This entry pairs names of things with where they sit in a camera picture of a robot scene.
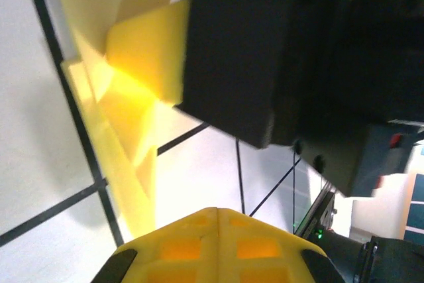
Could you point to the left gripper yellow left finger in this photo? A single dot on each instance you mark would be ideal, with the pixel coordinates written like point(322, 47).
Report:
point(179, 256)

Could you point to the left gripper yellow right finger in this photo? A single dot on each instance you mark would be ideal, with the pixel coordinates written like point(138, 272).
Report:
point(261, 256)

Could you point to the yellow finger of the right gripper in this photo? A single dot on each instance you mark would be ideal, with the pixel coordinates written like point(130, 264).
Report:
point(149, 54)

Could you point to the yellow paper sheet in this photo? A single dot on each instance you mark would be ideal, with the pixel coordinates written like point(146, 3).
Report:
point(112, 124)

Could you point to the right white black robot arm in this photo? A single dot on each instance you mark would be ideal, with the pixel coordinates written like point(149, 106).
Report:
point(381, 263)

